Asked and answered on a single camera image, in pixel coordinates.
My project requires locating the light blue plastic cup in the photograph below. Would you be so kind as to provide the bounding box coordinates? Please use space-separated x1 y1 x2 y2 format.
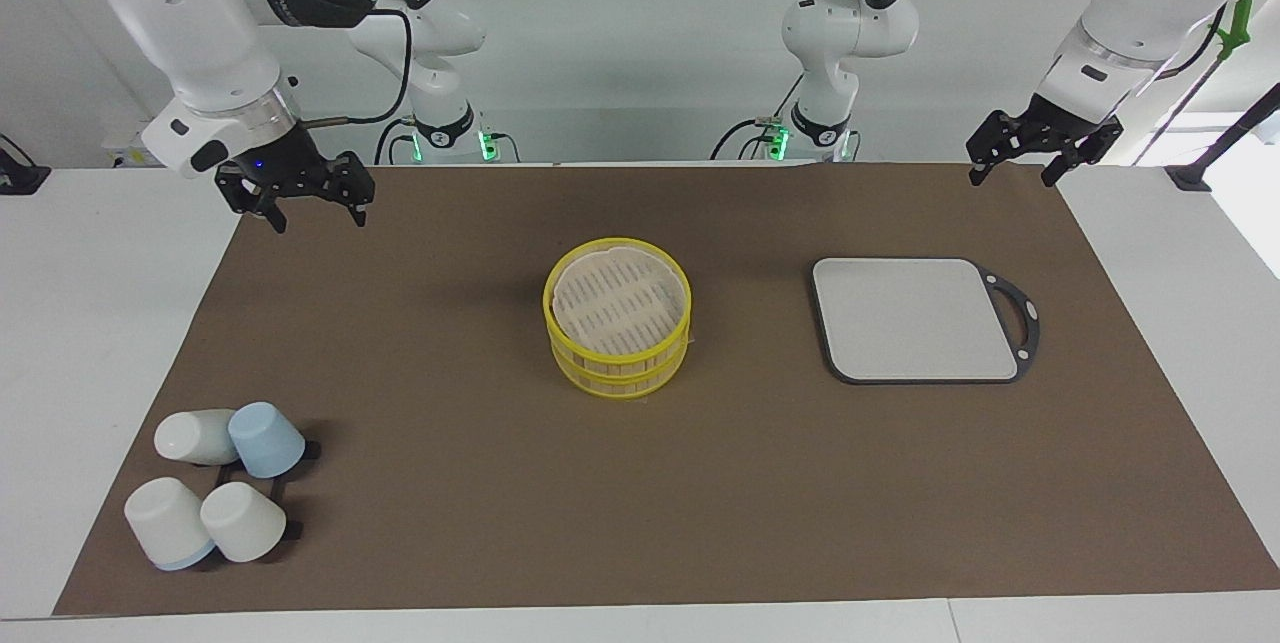
228 402 307 480

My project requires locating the white plastic cup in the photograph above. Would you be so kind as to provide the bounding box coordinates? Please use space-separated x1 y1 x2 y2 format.
124 477 217 572
153 409 241 466
200 481 289 564

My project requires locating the thin rod with green clip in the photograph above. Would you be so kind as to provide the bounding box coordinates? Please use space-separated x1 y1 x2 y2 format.
1133 0 1254 167

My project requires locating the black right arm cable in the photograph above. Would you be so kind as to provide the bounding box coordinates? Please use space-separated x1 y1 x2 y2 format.
298 7 414 129

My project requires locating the yellow bamboo steamer basket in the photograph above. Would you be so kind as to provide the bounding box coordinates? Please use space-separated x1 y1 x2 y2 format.
550 318 692 400

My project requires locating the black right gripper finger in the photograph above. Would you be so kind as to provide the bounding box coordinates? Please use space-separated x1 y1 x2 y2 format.
335 151 378 228
215 168 291 235

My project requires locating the brown table mat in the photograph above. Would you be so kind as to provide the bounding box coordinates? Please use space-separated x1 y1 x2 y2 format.
52 163 1280 617

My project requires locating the grey cutting board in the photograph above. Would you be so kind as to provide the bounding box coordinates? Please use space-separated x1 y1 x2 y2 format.
811 257 1042 386

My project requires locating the white background box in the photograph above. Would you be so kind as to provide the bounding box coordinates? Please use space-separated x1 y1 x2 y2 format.
103 131 167 167

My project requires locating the black base cable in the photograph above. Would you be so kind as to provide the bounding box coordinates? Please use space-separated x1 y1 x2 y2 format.
374 117 421 167
710 73 803 164

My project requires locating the black clamp mount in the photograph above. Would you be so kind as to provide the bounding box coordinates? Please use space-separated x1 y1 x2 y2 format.
0 135 51 196

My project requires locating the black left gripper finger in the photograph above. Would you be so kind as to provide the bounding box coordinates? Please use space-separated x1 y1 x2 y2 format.
965 110 1022 188
1040 118 1124 189

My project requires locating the black camera stand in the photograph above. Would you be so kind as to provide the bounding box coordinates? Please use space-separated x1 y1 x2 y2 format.
1165 83 1280 192

